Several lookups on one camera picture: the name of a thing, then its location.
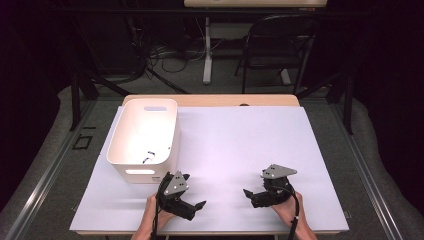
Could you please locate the white desk leg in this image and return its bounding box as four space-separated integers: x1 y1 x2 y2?
202 15 214 85

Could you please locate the wooden table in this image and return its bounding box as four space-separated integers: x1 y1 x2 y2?
69 94 350 236

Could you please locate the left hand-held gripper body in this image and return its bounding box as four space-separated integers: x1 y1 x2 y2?
155 170 198 222

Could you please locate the black metal frame post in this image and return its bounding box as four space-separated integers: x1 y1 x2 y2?
326 71 355 136
69 64 101 132

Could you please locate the light wooden desk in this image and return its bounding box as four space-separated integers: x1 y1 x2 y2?
183 0 330 9

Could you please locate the black folding chair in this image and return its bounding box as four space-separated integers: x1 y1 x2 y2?
234 14 318 96

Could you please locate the person's left hand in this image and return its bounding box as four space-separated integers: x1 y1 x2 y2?
143 193 177 232

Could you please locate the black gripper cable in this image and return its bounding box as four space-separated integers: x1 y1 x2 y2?
151 172 172 240
276 185 301 240

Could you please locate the white table sheet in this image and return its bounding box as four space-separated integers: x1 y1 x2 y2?
69 105 350 233

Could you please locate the aluminium floor rail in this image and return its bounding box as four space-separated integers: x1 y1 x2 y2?
328 99 405 240
4 99 98 240

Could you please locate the white plastic bin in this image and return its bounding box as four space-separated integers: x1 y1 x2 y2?
106 98 182 185

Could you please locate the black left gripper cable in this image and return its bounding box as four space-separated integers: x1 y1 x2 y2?
151 172 172 240

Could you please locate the black metal crossbar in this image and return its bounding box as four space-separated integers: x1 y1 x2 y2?
49 7 371 16

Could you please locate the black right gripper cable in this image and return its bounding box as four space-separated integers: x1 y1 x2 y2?
276 185 301 240

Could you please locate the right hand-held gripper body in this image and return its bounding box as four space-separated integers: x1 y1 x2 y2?
259 163 298 208

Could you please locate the person's right hand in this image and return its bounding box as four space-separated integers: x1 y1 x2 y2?
270 191 305 228

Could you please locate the bundle of floor cables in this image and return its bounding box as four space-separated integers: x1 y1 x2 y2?
143 41 209 75

